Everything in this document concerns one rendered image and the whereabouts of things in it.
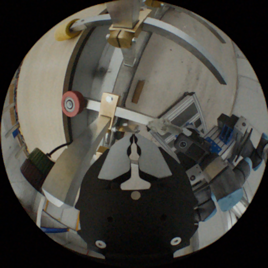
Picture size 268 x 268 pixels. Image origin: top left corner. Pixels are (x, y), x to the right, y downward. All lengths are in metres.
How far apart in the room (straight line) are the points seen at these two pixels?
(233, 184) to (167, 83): 1.19
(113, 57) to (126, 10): 0.43
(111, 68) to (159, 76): 0.79
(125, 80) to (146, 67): 0.79
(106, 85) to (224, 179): 0.62
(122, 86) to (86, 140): 0.32
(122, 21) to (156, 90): 1.05
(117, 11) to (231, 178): 0.36
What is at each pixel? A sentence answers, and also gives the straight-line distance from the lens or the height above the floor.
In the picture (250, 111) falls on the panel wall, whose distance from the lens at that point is 2.85.
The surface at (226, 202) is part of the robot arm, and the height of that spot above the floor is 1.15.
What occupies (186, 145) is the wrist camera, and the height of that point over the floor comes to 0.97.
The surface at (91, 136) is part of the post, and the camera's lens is 0.16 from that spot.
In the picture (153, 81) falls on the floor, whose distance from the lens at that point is 1.15.
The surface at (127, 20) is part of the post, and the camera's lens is 0.17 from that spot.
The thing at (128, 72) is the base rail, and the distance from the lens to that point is 0.42.
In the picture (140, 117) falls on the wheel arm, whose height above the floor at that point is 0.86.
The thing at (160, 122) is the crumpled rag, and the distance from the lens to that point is 0.27.
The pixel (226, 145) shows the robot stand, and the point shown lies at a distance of 0.72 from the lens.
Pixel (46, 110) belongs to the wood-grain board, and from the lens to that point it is 0.39.
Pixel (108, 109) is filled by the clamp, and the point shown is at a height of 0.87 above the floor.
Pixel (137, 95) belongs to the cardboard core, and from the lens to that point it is 1.03.
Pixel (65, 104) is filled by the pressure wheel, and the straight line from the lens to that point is 0.29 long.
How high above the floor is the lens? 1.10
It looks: 60 degrees down
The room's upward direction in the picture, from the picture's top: 176 degrees clockwise
